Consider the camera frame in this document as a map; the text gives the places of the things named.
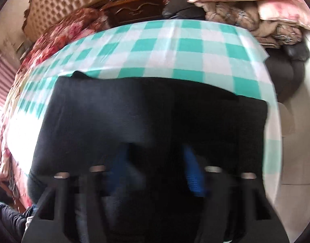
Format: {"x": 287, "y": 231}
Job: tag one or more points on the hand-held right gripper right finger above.
{"x": 194, "y": 172}

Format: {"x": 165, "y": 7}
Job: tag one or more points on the beige folded quilt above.
{"x": 246, "y": 17}

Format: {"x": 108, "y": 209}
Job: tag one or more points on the black pants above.
{"x": 145, "y": 111}

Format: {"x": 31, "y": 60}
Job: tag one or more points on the black sofa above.
{"x": 284, "y": 73}

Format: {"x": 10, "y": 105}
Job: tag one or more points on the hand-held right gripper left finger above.
{"x": 119, "y": 167}

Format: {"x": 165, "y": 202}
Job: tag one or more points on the carved wooden nightstand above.
{"x": 137, "y": 8}

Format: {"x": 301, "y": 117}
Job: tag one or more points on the pink curtain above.
{"x": 2, "y": 78}

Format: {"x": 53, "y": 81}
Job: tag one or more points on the cream floral bed cover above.
{"x": 5, "y": 131}

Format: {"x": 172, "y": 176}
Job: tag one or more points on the green white checked cloth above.
{"x": 170, "y": 48}

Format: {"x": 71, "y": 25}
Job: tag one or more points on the tufted beige headboard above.
{"x": 64, "y": 2}

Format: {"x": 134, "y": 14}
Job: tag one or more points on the red floral blanket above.
{"x": 56, "y": 35}

